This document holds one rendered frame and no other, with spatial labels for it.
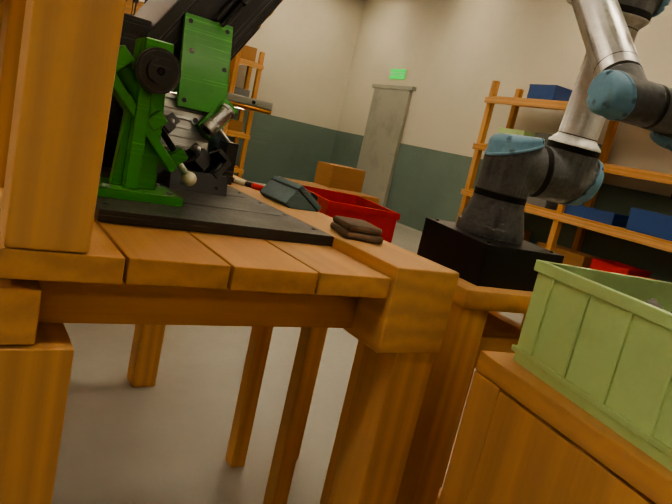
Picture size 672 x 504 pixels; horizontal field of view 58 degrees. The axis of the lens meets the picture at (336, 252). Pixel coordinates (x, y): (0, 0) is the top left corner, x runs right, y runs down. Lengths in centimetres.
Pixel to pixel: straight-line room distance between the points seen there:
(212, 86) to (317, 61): 1023
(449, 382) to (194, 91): 83
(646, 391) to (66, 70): 77
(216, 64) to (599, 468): 111
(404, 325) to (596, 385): 31
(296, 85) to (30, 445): 1080
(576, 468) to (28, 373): 70
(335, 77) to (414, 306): 1090
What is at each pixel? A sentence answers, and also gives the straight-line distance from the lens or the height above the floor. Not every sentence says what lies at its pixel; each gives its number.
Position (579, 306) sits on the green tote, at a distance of 94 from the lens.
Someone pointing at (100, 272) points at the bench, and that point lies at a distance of 78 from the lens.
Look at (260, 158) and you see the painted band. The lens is 1127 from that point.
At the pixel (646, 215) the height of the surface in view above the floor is 102.
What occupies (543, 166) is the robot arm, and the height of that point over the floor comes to 111.
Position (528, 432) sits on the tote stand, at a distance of 96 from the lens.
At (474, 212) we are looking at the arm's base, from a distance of 135.
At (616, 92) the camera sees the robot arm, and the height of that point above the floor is 124.
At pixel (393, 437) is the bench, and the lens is 113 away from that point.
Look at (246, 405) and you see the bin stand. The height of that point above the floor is 22.
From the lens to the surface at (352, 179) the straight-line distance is 827.
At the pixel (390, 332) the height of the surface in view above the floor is 79.
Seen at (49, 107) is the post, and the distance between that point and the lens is 74.
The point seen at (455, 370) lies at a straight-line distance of 126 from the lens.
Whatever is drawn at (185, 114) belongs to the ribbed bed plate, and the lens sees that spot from 143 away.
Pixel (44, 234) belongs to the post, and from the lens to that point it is 76.
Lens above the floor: 107
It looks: 10 degrees down
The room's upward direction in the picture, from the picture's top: 13 degrees clockwise
